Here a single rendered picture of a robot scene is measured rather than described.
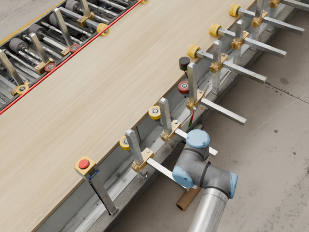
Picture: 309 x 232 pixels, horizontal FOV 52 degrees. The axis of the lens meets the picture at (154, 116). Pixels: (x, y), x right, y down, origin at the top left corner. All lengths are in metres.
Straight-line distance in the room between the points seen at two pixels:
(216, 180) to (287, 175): 1.58
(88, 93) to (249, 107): 1.56
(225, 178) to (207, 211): 0.14
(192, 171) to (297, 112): 1.99
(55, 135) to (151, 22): 1.10
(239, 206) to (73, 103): 1.41
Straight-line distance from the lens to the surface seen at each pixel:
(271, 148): 2.79
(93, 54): 2.30
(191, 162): 1.19
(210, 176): 1.16
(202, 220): 1.08
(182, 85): 1.95
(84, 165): 1.34
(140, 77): 2.04
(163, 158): 1.89
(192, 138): 1.23
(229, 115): 1.86
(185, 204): 2.44
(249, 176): 2.64
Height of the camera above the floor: 2.34
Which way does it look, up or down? 52 degrees down
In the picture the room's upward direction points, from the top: 12 degrees counter-clockwise
